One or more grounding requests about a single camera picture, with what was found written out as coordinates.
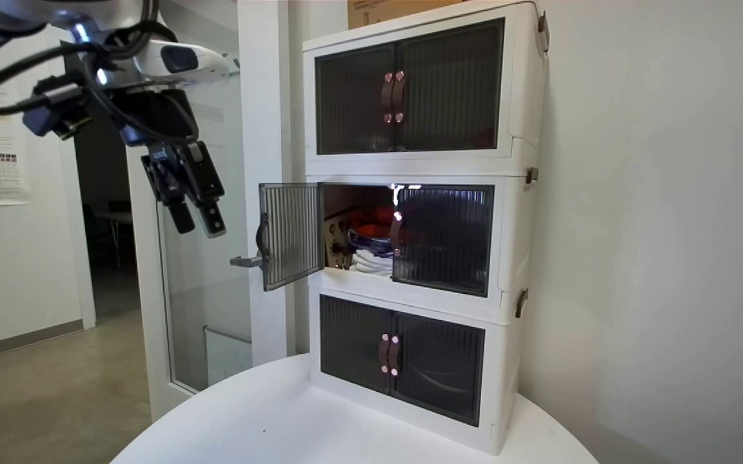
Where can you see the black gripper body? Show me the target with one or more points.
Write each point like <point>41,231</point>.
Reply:
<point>169,163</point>

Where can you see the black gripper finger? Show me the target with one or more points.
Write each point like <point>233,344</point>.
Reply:
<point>181,214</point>
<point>212,213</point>

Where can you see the dark translucent cabinet door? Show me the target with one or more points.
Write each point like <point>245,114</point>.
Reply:
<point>290,236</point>

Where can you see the white glass panel room door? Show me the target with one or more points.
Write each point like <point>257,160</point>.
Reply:
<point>270,326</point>

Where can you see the tan wooden item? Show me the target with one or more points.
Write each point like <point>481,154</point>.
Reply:
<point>337,241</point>

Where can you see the red item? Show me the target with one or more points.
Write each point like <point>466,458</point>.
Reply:
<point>372,223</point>

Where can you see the white item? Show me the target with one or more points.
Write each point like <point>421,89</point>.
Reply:
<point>372,263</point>

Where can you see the blue item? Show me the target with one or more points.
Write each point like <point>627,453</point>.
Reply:
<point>377,245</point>

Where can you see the brown cardboard box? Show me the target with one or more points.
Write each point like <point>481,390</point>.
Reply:
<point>388,11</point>

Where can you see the white stacked storage cabinet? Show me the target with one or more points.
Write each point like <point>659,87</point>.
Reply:
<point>515,241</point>

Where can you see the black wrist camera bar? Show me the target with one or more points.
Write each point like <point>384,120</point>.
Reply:
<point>63,91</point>

